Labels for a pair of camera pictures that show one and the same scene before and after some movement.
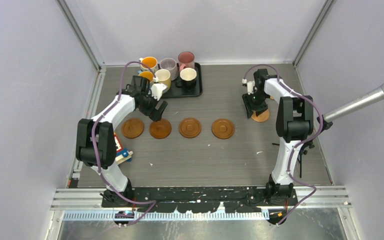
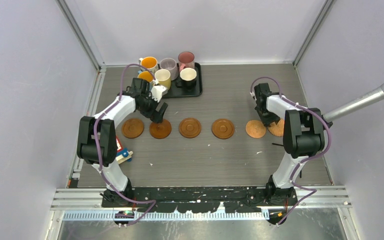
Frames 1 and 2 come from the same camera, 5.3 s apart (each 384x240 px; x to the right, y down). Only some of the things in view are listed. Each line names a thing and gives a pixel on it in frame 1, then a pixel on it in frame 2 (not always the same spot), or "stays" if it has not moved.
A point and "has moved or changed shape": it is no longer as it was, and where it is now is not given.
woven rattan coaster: [261, 118] has moved or changed shape
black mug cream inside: [188, 80] stays
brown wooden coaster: [160, 129] stays
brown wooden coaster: [190, 128] stays
